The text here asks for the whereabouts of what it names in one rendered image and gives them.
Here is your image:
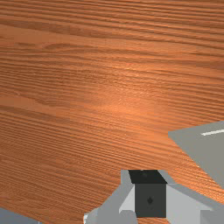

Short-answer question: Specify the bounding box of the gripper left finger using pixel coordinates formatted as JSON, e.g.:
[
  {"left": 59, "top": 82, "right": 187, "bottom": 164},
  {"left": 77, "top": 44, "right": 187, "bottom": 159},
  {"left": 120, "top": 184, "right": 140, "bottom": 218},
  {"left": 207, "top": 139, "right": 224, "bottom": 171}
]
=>
[{"left": 83, "top": 170, "right": 151, "bottom": 224}]

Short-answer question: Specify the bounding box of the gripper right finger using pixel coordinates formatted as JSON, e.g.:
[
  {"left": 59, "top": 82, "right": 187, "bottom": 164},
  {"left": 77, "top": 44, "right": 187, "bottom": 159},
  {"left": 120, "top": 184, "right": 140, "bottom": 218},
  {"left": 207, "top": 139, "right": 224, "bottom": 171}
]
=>
[{"left": 150, "top": 170, "right": 224, "bottom": 224}]

